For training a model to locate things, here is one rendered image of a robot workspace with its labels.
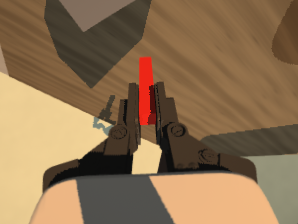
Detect red peg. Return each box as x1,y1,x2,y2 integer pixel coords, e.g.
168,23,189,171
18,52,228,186
139,57,156,125

